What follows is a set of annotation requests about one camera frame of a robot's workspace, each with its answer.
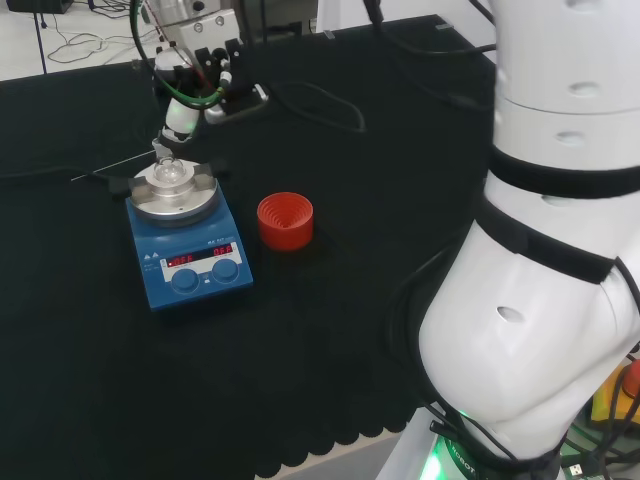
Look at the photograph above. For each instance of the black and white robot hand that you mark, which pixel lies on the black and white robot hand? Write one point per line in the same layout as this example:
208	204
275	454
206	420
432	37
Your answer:
181	116

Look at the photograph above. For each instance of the heater with blue base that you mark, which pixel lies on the heater with blue base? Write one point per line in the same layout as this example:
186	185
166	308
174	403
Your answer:
195	287

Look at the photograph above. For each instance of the clear round-bottom glass flask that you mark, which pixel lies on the clear round-bottom glass flask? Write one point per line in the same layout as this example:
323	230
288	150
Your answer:
170	175

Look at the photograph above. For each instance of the thin metal probe rod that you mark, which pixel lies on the thin metal probe rod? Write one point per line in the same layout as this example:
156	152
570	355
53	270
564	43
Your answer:
115	167

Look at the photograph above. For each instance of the red ribbed round cup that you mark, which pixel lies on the red ribbed round cup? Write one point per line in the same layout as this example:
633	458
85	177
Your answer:
285	235

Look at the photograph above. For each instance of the black floor box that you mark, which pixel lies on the black floor box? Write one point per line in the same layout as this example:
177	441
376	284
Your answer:
40	6

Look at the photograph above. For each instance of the black bench cloth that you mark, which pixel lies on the black bench cloth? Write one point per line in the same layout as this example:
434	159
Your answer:
300	340

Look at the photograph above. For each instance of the yellow stop button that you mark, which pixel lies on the yellow stop button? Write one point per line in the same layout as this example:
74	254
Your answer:
607	400

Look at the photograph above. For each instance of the silver plug connector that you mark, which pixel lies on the silver plug connector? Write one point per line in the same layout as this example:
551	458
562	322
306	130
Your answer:
577	469

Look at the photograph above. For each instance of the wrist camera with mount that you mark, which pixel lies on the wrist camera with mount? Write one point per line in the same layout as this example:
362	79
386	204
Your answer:
240	95

